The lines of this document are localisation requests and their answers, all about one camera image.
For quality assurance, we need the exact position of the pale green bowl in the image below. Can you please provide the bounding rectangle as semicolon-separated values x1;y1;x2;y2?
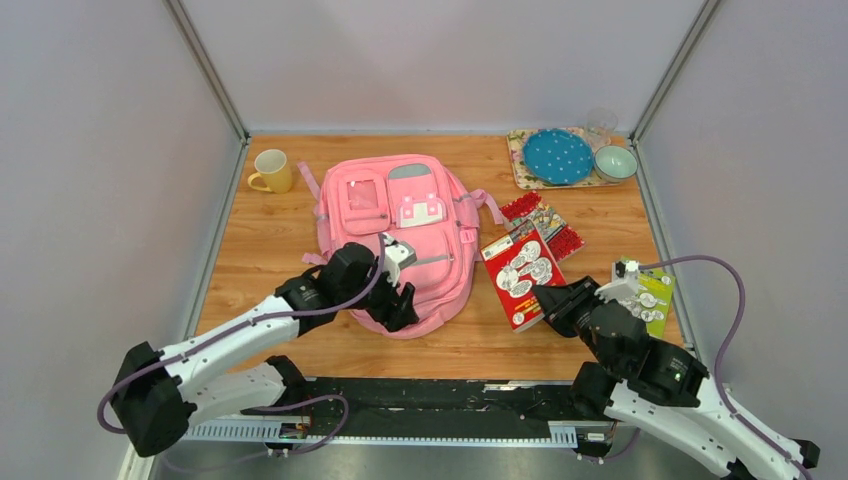
594;145;639;183

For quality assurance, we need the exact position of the blue polka dot plate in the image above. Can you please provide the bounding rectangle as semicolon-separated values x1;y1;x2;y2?
521;129;594;186

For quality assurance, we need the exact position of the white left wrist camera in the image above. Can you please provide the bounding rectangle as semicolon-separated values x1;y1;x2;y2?
380;233;417;287

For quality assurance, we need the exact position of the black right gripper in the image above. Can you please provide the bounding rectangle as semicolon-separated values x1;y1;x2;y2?
529;276;618;376

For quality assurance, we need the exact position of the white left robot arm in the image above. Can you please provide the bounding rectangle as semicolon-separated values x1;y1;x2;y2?
96;234;419;457

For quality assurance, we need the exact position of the green comic book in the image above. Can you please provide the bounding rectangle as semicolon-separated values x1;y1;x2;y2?
621;268;676;338

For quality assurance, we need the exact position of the colourful red-edged book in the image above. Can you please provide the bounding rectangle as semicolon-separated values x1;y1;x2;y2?
500;191;586;262

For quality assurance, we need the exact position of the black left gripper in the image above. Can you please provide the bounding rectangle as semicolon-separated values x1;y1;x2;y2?
338;256;419;332

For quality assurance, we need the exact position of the yellow mug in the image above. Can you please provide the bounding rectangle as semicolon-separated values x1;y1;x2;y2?
247;149;293;194

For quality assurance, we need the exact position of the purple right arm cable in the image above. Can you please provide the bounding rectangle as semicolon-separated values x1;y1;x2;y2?
576;254;816;480

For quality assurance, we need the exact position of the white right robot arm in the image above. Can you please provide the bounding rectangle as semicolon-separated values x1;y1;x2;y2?
532;276;820;479

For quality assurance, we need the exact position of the floral placemat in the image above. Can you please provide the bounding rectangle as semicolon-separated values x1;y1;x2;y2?
506;126;630;191

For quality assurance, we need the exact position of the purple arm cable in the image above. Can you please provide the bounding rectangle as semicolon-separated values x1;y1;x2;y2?
576;254;816;480
97;233;389;465

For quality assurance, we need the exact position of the red comic book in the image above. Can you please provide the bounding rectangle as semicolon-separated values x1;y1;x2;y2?
480;221;566;333

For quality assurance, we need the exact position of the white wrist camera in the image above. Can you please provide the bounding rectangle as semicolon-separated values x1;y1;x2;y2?
380;233;417;287
595;260;640;302

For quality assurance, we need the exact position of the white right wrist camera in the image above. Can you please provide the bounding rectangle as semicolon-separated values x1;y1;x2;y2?
595;260;640;302

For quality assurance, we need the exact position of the clear drinking glass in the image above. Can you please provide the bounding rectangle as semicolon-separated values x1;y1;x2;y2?
584;108;618;145

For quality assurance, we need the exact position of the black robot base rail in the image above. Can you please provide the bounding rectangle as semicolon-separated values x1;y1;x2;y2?
274;377;620;441

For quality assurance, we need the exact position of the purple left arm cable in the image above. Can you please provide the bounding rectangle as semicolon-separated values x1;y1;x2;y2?
97;233;389;465

